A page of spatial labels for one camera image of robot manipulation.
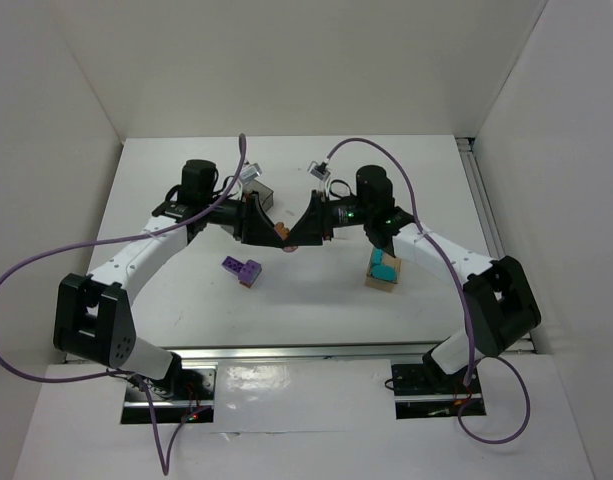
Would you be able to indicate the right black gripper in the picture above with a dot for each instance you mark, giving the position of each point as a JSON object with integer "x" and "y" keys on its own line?
{"x": 320, "y": 216}

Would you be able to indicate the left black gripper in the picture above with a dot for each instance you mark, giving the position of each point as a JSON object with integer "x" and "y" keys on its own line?
{"x": 244, "y": 218}

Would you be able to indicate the orange lego brick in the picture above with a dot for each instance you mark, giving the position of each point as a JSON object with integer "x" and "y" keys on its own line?
{"x": 282, "y": 230}

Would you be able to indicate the teal rounded lego brick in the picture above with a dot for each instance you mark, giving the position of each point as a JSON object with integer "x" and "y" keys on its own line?
{"x": 386, "y": 274}

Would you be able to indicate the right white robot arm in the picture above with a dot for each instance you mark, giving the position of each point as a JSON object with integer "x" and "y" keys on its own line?
{"x": 475, "y": 278}

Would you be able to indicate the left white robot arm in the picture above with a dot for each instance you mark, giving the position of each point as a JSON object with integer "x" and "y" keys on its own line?
{"x": 93, "y": 316}

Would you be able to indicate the smoky grey plastic container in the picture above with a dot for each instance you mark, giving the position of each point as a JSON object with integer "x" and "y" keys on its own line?
{"x": 265, "y": 194}

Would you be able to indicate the purple rounded lego brick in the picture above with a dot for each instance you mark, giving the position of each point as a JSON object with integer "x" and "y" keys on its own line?
{"x": 249, "y": 273}

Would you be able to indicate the purple flat lego brick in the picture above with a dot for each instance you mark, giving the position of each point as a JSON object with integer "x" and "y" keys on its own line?
{"x": 232, "y": 265}

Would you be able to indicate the amber plastic container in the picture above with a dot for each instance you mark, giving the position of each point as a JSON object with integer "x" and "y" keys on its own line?
{"x": 379, "y": 285}

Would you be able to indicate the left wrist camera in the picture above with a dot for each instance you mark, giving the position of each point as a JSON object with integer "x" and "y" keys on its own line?
{"x": 249, "y": 173}

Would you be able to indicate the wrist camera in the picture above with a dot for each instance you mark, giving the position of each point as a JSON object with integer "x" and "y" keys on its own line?
{"x": 249, "y": 173}
{"x": 319, "y": 170}

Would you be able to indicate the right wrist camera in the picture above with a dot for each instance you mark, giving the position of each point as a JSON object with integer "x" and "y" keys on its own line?
{"x": 319, "y": 170}

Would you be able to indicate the aluminium mounting rail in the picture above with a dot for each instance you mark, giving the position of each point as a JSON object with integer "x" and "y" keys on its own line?
{"x": 304, "y": 352}

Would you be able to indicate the side aluminium rail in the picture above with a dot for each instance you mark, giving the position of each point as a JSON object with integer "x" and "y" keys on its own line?
{"x": 496, "y": 240}

